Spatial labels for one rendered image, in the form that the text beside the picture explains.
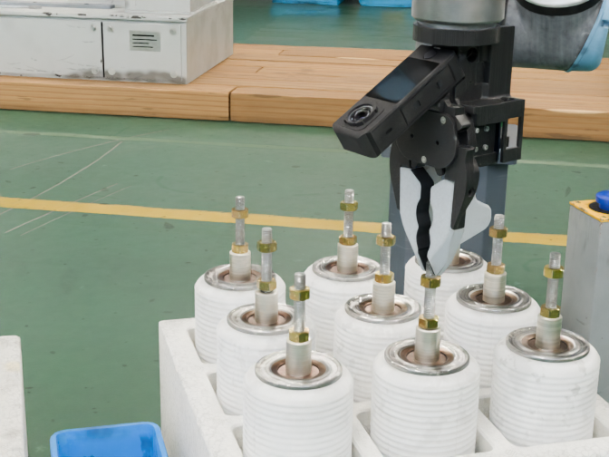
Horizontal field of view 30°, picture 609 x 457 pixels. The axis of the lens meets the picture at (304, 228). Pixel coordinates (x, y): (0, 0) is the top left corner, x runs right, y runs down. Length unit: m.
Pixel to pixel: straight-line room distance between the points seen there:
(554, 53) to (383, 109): 0.68
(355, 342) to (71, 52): 2.28
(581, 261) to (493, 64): 0.38
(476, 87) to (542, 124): 2.05
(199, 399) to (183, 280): 0.83
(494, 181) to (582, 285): 0.35
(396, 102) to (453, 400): 0.27
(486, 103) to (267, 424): 0.32
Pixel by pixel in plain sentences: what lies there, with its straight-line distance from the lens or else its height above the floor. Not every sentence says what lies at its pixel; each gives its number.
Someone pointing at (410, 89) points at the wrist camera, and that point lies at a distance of 0.91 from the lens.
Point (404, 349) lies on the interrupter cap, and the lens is 1.03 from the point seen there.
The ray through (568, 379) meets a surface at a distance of 1.04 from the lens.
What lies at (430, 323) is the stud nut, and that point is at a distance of 1.00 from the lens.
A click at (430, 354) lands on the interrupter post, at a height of 0.26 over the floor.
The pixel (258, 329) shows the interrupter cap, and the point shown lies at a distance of 1.06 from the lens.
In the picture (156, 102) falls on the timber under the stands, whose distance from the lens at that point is 3.14.
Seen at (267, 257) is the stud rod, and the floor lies 0.32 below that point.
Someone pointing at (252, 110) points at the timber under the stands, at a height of 0.03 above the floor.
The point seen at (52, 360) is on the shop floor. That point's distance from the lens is 1.64.
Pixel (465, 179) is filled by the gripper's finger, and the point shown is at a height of 0.43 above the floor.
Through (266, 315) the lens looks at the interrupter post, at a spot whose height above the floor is 0.26.
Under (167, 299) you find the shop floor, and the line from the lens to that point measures 1.83.
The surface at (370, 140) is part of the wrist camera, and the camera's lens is 0.89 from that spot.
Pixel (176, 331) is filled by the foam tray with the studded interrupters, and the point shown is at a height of 0.18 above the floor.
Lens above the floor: 0.67
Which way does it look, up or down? 18 degrees down
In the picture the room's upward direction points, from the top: 1 degrees clockwise
